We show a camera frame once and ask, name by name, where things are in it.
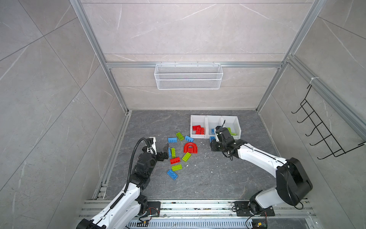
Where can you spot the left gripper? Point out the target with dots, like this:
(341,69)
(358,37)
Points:
(165,154)

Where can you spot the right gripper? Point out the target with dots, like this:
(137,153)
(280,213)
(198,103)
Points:
(213,145)

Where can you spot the green lego top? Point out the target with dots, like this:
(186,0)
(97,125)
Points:
(180,136)

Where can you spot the white three-compartment bin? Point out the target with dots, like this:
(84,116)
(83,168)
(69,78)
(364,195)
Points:
(209,122)

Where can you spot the red arch lego piece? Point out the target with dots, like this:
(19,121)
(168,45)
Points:
(190,148)

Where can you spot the red lego bottom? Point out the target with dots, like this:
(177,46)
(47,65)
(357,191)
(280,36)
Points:
(198,131)

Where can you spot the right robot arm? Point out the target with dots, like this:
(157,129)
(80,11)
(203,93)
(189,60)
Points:
(292,181)

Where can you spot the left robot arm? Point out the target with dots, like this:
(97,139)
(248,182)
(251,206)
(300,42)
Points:
(130,202)

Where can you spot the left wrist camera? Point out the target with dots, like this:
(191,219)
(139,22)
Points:
(151,147)

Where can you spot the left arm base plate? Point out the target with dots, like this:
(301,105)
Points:
(150,208)

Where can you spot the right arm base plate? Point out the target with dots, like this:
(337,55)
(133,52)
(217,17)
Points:
(247,208)

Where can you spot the white wire mesh basket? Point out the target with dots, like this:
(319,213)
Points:
(188,76)

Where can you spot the black wire hook rack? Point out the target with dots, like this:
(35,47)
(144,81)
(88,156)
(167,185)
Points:
(324,132)

